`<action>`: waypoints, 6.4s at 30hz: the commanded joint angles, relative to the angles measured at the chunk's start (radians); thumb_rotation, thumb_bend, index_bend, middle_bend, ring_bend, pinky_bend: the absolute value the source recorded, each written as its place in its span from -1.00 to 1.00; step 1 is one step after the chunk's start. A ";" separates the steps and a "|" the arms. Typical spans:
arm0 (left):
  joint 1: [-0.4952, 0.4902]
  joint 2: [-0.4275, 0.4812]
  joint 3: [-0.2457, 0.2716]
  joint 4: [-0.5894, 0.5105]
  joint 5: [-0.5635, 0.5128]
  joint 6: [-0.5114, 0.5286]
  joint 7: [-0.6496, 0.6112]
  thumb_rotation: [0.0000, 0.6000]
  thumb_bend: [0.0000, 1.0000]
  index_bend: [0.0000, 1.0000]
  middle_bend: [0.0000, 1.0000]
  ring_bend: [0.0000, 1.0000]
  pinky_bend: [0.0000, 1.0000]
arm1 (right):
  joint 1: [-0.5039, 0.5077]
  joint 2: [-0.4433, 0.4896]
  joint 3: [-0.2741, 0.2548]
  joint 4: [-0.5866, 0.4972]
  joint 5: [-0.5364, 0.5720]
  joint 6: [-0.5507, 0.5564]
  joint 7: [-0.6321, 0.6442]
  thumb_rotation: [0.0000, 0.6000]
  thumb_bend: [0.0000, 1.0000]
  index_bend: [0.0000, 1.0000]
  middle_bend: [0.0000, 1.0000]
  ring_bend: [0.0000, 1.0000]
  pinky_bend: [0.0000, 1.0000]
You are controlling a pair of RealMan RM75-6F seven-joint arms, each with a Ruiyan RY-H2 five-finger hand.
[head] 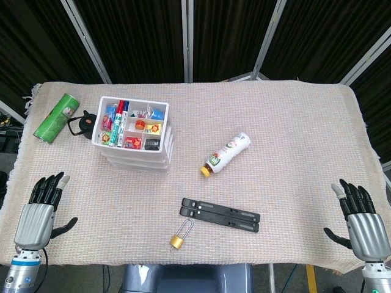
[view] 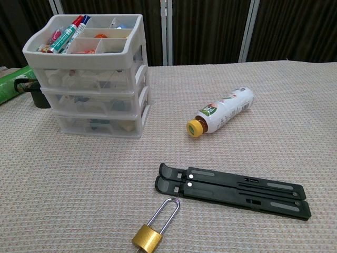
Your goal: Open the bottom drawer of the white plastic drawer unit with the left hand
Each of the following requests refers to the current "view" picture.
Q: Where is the clear plastic drawer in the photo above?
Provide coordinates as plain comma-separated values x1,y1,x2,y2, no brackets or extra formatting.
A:
39,64,148,93
56,105,152,135
44,86,151,116

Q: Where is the white bottle yellow cap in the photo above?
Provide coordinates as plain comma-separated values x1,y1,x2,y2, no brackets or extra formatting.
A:
186,87,255,138

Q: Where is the black folding laptop stand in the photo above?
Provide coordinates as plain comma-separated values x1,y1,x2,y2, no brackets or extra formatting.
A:
154,162,312,221

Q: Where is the black folding partition screen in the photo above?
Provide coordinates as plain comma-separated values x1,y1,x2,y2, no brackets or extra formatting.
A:
0,0,337,68

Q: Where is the beige woven tablecloth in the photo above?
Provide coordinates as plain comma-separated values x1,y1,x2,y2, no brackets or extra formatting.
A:
0,60,337,253

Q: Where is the brass long-shackle padlock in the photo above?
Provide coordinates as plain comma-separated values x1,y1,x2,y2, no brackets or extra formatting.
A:
131,198,181,253

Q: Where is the blue cap whiteboard marker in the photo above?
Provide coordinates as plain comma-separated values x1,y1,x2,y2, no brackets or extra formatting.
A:
61,14,92,54

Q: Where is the black round clip object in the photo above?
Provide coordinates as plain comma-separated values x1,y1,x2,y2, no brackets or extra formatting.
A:
14,77,51,109

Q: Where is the red cap whiteboard marker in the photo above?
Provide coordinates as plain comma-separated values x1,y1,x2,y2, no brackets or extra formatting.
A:
49,15,84,54

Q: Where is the pink candy wrapper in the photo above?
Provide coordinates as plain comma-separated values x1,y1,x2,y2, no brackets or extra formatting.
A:
46,29,63,45

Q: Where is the green chip can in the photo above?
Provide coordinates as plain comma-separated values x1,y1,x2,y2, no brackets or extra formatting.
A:
0,65,40,105

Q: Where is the white drawer organizer box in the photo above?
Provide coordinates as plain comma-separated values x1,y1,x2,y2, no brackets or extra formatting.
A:
22,13,152,140

